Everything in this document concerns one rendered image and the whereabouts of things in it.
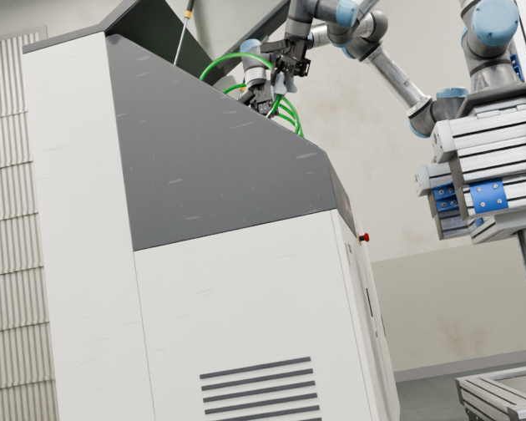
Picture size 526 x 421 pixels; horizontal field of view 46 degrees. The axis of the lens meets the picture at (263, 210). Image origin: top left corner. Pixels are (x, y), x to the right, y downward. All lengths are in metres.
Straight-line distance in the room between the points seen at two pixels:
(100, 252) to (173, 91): 0.50
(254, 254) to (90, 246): 0.48
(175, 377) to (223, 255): 0.35
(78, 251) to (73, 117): 0.40
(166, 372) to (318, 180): 0.65
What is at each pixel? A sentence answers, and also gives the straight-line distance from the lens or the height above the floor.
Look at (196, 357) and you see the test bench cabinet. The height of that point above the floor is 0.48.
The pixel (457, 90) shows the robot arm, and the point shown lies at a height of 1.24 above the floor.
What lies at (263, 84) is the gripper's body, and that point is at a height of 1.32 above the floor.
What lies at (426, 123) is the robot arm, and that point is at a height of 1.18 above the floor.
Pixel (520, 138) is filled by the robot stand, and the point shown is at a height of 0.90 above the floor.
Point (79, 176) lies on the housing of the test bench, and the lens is 1.87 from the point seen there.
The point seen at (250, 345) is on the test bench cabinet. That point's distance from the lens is 1.64.
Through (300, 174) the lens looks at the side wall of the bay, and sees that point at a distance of 1.64.
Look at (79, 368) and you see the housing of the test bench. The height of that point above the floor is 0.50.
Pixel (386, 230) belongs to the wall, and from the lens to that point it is 4.82.
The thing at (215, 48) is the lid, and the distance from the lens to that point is 2.42.
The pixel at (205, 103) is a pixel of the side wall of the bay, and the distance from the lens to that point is 1.77.
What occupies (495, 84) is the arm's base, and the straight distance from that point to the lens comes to 1.84.
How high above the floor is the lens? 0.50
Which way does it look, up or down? 11 degrees up
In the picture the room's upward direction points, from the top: 10 degrees counter-clockwise
